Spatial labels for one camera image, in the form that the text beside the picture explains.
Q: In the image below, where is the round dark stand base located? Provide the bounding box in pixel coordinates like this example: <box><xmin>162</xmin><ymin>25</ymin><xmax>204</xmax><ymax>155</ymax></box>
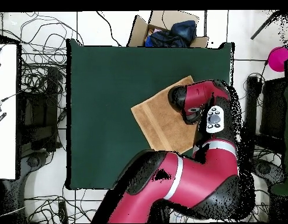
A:
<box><xmin>253</xmin><ymin>158</ymin><xmax>287</xmax><ymax>186</ymax></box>

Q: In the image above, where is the black equipment rack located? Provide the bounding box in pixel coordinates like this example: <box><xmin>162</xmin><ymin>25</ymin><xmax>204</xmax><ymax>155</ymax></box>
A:
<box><xmin>19</xmin><ymin>66</ymin><xmax>63</xmax><ymax>152</ymax></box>

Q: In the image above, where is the white side table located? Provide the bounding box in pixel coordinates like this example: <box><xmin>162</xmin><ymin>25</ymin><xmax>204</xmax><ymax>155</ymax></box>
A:
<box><xmin>0</xmin><ymin>43</ymin><xmax>18</xmax><ymax>180</ymax></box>

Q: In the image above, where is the blue clothes pile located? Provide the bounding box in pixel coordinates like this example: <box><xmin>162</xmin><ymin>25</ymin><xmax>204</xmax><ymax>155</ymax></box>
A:
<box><xmin>144</xmin><ymin>20</ymin><xmax>197</xmax><ymax>48</ymax></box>

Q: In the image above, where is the black power strip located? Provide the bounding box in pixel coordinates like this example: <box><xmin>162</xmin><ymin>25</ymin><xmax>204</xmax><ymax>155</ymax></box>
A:
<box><xmin>58</xmin><ymin>201</ymin><xmax>69</xmax><ymax>223</ymax></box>

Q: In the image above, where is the pink ball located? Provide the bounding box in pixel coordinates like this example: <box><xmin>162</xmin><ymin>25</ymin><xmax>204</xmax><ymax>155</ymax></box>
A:
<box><xmin>267</xmin><ymin>46</ymin><xmax>288</xmax><ymax>72</ymax></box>

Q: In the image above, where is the black cable tangle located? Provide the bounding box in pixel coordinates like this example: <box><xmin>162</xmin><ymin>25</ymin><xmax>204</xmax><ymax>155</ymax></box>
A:
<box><xmin>24</xmin><ymin>186</ymin><xmax>102</xmax><ymax>223</ymax></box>
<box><xmin>18</xmin><ymin>11</ymin><xmax>85</xmax><ymax>94</ymax></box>

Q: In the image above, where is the black rod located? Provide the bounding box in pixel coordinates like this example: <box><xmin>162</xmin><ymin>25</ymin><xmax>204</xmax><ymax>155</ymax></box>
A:
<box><xmin>249</xmin><ymin>10</ymin><xmax>282</xmax><ymax>40</ymax></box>

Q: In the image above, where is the tan terry towel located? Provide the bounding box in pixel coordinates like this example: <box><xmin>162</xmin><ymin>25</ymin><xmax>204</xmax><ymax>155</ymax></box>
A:
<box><xmin>130</xmin><ymin>75</ymin><xmax>198</xmax><ymax>155</ymax></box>

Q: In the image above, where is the dark green table cloth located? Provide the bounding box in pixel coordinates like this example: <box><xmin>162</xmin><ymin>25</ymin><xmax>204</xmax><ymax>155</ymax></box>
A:
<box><xmin>65</xmin><ymin>38</ymin><xmax>235</xmax><ymax>194</ymax></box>

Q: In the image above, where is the open cardboard box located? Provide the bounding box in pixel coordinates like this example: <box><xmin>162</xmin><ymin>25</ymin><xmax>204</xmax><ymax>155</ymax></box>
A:
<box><xmin>126</xmin><ymin>10</ymin><xmax>209</xmax><ymax>49</ymax></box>

